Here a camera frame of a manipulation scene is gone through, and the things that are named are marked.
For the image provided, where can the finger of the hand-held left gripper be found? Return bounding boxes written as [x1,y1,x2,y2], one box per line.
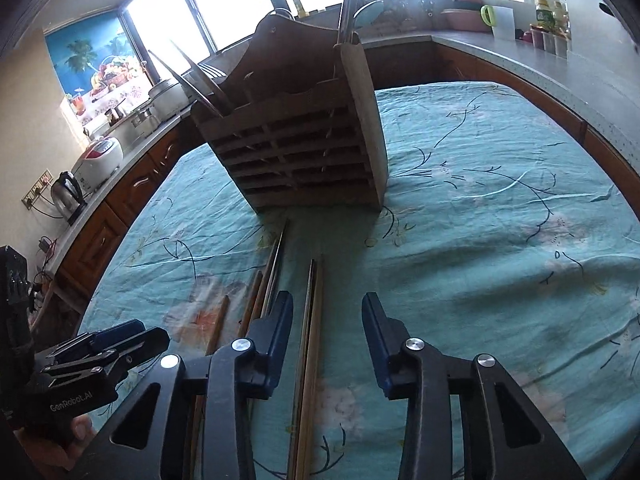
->
[41,327,172,392]
[50,318,147,362]

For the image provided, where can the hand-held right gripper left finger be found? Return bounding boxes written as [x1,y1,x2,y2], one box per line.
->
[75,290,294,480]

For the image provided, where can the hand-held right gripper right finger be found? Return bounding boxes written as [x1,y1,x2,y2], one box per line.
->
[361,292,586,480]

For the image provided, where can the pile of chopsticks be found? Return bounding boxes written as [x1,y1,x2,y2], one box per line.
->
[187,217,326,480]

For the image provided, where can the wooden utensil holder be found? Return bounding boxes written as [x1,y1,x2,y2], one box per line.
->
[190,14,390,213]

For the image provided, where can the person's left hand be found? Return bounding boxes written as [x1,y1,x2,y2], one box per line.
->
[14,412,97,467]

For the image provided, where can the blue floral tablecloth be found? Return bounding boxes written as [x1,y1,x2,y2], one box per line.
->
[75,80,640,480]

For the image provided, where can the steel electric kettle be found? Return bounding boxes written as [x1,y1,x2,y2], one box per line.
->
[50,171,88,225]

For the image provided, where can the wooden lower cabinets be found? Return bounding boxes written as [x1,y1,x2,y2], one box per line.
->
[55,40,640,311]

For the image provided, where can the white rice cooker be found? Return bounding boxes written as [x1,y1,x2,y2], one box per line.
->
[71,137,123,193]

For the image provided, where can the small steel pot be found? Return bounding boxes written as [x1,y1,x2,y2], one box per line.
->
[125,107,161,133]

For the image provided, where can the white slow cooker pot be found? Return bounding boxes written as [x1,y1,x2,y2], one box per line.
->
[147,78,193,116]

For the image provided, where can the grey kitchen countertop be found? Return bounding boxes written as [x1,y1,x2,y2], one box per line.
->
[47,30,640,281]

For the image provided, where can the pink basin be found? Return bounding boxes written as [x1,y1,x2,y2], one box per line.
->
[440,7,493,33]

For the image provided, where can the kitchen window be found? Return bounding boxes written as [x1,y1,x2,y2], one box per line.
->
[120,0,451,63]

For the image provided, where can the green label bottle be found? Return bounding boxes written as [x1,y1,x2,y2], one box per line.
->
[530,0,552,33]
[550,0,569,37]

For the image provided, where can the tangled wires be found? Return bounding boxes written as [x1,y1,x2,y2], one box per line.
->
[30,237,62,301]

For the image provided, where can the black kettle power cable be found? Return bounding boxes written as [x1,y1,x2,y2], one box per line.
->
[30,200,71,221]

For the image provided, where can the wall power outlet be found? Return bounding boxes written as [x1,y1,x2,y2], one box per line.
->
[21,171,53,209]

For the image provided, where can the tropical fruit wall poster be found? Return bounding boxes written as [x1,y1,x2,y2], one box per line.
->
[45,12,151,123]

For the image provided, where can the pitcher with green handle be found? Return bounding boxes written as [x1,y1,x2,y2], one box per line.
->
[480,4,526,41]

